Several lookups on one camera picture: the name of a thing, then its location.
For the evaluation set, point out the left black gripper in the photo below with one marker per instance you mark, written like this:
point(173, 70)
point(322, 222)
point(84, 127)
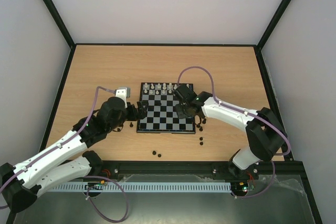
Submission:
point(143, 113)

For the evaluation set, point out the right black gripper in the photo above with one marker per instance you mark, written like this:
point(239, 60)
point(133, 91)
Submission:
point(185, 109)

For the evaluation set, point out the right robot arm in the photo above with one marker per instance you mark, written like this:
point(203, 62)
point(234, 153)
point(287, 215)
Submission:
point(265, 134)

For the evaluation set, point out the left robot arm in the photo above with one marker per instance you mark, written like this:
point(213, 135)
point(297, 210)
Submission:
point(69, 157)

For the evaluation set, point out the left circuit board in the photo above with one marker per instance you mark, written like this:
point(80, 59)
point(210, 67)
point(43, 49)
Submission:
point(96, 185)

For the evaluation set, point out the circuit board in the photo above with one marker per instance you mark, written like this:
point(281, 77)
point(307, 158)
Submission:
point(245, 186)
point(96, 185)

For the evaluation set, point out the right circuit board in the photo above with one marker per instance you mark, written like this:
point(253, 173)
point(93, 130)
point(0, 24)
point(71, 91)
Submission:
point(245, 186)

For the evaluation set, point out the black and silver chessboard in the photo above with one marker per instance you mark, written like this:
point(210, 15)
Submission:
point(163, 118)

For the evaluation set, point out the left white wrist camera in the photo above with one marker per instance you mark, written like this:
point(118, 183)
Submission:
point(123, 93)

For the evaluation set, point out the light blue slotted cable duct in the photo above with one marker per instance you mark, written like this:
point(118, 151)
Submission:
point(149, 187)

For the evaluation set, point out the black aluminium front rail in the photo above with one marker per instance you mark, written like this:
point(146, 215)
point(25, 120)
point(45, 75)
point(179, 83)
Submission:
point(215, 170)

